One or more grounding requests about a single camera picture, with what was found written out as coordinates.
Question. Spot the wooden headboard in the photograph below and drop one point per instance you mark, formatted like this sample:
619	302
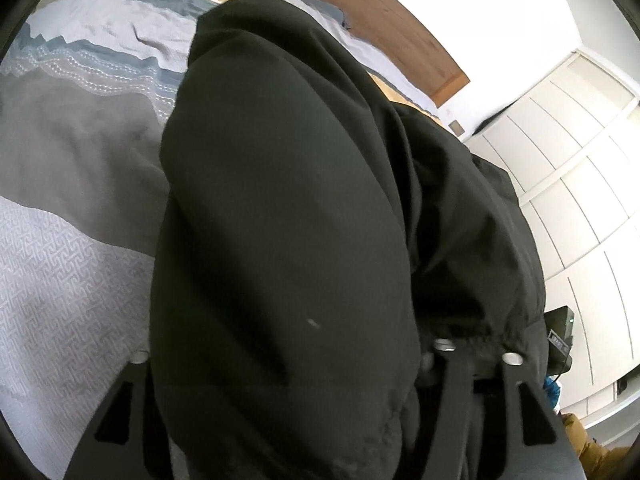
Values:
388	25

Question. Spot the black puffy jacket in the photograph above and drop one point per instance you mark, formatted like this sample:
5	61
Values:
317	238

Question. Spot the white wardrobe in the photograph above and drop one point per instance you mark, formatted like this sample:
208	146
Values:
571	148

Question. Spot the striped bed cover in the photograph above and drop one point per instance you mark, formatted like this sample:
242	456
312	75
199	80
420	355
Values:
86	89

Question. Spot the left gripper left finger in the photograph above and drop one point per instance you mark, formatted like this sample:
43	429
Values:
126	439

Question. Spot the wall light switch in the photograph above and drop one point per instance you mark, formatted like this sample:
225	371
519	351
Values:
456	128

